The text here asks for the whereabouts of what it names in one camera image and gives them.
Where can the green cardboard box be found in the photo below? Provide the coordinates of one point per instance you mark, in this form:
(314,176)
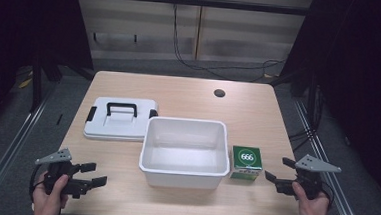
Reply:
(247,162)

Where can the person's right hand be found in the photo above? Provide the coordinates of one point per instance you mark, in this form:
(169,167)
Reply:
(311,208)

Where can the black curtain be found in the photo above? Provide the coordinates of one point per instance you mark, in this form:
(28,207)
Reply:
(23,27)
(363,81)

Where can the white plastic storage box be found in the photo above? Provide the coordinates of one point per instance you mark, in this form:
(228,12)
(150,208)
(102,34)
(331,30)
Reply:
(185,154)

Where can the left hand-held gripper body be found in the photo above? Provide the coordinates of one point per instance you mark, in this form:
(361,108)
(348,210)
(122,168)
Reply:
(56,172)

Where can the aluminium floor rail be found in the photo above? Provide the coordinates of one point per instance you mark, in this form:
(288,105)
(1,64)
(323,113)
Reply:
(7,149)
(332,183)

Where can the black horizontal frame bar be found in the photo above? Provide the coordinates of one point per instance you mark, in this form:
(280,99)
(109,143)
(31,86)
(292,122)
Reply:
(191,1)

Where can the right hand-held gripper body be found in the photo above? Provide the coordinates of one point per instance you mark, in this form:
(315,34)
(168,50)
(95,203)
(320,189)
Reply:
(309,181)

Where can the person's left hand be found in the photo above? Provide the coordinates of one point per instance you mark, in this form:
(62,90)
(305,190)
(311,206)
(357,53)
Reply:
(50,199)

